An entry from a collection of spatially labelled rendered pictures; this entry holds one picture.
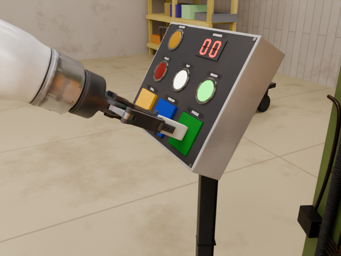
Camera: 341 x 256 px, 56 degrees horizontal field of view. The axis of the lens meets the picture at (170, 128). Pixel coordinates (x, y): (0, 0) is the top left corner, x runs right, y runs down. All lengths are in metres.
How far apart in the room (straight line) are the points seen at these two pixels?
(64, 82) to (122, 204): 1.74
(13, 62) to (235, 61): 0.38
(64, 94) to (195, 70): 0.31
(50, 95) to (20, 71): 0.05
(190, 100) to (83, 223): 1.51
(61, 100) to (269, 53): 0.38
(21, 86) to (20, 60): 0.04
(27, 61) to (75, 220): 1.70
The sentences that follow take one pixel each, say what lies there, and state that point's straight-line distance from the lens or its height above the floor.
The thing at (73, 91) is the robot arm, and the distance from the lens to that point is 0.50.
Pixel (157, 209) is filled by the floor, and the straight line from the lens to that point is 2.12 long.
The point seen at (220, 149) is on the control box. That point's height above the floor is 0.99.
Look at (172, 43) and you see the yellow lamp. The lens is 0.83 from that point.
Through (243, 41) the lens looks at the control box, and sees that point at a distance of 0.64.
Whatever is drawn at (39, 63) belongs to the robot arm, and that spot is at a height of 1.18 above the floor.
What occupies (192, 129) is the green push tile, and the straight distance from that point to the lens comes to 0.64.
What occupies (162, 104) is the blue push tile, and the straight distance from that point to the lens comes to 0.75.
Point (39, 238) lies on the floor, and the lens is 2.05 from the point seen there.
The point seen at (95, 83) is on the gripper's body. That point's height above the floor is 1.14.
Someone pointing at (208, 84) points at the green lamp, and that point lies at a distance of 0.65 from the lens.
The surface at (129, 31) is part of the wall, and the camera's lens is 7.31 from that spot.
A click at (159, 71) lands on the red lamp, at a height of 1.09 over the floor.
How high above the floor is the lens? 1.27
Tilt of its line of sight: 23 degrees down
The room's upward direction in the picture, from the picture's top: straight up
